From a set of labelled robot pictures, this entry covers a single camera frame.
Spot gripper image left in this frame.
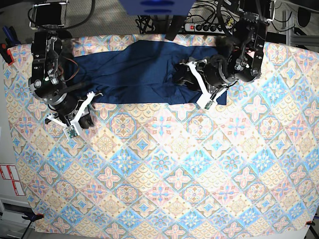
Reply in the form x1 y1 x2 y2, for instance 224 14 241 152
45 92 103 138

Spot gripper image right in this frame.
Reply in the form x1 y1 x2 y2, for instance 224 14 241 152
174 54 237 110

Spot blue long-sleeve T-shirt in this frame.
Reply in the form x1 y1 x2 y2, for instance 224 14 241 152
64 40 229 105

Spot white power strip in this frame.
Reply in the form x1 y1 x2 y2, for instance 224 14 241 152
184 23 224 34

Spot patterned tile tablecloth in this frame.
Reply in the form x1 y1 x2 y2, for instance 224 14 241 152
3 43 319 239

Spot red black clamp left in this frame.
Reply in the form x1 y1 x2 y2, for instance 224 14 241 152
0 43 14 66

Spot blue clamp upper left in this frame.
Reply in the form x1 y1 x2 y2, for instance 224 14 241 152
2 26 21 47

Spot red white label stickers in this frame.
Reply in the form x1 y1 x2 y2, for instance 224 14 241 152
0 164 25 196

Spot black clamp lower left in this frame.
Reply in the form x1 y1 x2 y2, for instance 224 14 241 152
21 212 44 222

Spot black clamp lower right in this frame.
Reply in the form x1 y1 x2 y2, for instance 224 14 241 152
306 221 316 226

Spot black center post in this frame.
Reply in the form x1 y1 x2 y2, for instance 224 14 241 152
165 15 187 41

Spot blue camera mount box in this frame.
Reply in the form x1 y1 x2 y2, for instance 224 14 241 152
119 0 195 15

